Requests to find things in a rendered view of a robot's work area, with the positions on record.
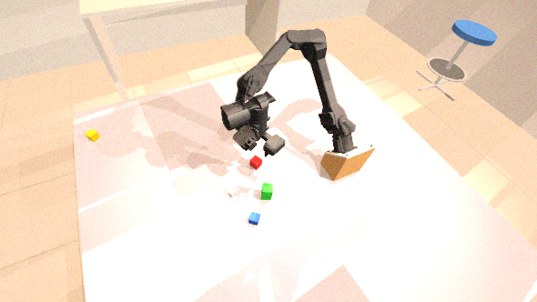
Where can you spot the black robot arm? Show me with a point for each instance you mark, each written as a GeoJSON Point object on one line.
{"type": "Point", "coordinates": [313, 46]}

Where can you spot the light blue block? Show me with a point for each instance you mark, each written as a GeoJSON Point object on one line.
{"type": "Point", "coordinates": [254, 218]}

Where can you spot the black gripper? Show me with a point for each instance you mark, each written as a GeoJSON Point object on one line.
{"type": "Point", "coordinates": [273, 143]}

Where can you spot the red block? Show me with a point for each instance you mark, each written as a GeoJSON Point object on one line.
{"type": "Point", "coordinates": [255, 162]}

